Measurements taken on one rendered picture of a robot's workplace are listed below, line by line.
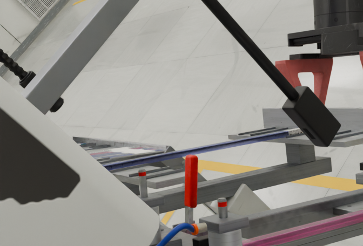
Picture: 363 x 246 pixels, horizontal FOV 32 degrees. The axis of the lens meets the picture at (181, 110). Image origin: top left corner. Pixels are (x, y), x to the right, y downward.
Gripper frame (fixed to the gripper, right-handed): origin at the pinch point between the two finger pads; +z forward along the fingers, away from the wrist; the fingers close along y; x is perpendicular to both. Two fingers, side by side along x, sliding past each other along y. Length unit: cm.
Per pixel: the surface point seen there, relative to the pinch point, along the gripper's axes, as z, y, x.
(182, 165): 15, -92, 35
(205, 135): 19, -221, 126
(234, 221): 4.8, 12.6, -23.2
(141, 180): 3.3, 0.6, -23.6
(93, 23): -7.8, 11.9, -31.9
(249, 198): 16, -46, 21
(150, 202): 4.9, 1.6, -23.4
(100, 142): 11, -140, 34
